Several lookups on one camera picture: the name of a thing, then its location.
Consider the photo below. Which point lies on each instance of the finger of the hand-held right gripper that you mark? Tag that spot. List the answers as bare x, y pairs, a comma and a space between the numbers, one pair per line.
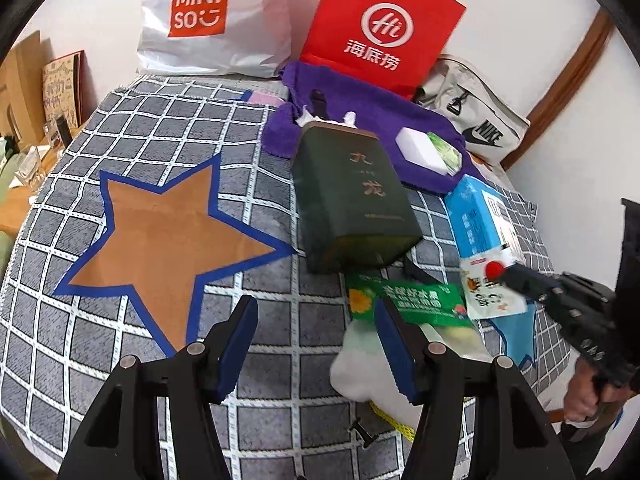
535, 274
537, 291

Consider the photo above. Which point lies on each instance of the green snack packet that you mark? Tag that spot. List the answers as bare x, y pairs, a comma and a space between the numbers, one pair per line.
425, 305

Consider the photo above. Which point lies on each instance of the brown patterned book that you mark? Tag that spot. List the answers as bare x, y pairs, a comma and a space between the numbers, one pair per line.
62, 85

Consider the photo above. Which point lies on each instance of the grey waist bag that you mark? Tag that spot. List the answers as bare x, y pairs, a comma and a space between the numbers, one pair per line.
495, 110

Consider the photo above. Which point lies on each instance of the clear glass cup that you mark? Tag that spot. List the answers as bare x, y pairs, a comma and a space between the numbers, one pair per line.
30, 170

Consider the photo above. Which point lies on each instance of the wooden side table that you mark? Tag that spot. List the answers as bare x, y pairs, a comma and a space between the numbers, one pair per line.
20, 210

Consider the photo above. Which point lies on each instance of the white sponge block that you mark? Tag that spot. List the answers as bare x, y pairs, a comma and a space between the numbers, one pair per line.
417, 147

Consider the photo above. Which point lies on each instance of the fruit print sachet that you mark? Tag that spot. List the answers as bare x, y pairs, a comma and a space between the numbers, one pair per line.
482, 302

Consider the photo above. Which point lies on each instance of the person's right hand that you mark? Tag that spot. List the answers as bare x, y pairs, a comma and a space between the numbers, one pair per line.
582, 395

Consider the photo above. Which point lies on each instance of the grey checked star blanket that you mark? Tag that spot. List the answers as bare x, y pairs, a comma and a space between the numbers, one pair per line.
150, 125

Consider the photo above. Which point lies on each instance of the brown wooden door frame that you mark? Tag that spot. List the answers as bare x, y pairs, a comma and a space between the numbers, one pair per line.
565, 85

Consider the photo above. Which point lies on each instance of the dark green tin box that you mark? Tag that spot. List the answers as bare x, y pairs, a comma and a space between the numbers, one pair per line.
350, 200

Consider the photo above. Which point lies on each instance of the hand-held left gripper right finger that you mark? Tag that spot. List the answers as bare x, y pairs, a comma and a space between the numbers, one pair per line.
395, 355

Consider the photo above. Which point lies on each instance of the white plastic shopping bag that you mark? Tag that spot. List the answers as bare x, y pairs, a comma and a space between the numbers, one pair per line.
250, 20

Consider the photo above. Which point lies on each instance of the blue and white carton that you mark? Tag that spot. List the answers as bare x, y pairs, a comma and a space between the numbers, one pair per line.
475, 215

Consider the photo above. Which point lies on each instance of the plush toy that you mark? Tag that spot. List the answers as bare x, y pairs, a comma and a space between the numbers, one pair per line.
360, 365

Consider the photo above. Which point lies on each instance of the purple towel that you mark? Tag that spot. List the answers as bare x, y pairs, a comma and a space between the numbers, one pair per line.
370, 100

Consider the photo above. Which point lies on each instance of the wooden headboard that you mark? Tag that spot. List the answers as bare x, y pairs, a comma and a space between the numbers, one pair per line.
22, 85

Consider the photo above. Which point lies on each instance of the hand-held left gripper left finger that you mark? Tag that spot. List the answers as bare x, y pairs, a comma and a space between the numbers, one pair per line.
235, 355

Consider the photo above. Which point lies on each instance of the red paper bag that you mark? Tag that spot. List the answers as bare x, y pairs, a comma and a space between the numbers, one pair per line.
350, 10

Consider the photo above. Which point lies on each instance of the small black clip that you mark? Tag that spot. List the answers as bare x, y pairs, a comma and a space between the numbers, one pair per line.
363, 435

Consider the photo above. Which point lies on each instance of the small green tissue pack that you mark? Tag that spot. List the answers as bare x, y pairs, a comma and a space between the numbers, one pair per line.
450, 152

